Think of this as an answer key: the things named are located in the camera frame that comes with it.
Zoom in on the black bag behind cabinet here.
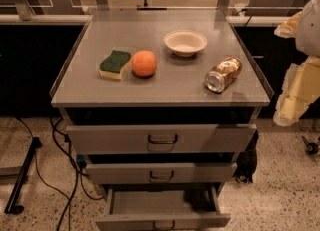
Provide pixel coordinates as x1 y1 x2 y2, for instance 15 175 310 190
234 132 258 183

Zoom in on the grey middle drawer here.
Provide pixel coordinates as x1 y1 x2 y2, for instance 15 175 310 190
86 163 236 184

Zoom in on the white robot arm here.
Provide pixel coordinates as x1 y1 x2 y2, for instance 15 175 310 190
273 0 320 126

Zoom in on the black caster wheel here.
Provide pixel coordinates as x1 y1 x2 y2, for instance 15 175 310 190
302 137 319 155

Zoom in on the grey drawer cabinet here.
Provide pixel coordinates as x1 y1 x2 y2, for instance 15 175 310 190
49 9 275 196

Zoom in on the white bowl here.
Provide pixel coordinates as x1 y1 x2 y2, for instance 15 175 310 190
164 30 207 57

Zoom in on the grey bottom drawer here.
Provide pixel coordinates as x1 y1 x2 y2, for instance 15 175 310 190
95 183 231 231

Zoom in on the black floor cable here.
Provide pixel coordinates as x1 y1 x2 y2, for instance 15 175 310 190
14 116 104 231

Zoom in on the grey top drawer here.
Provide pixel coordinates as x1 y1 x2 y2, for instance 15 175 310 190
67 124 256 155

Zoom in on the orange fruit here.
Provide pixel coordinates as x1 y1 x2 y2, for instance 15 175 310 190
131 51 157 77

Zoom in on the grey drawer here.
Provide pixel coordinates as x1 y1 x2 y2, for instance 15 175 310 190
86 163 236 184
67 124 256 155
95 183 231 231

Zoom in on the black stand leg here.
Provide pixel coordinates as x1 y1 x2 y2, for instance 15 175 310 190
4 137 42 215

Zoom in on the green yellow sponge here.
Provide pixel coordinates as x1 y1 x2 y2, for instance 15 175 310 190
99 50 131 80

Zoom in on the gold soda can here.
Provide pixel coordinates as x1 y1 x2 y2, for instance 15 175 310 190
204 57 242 93

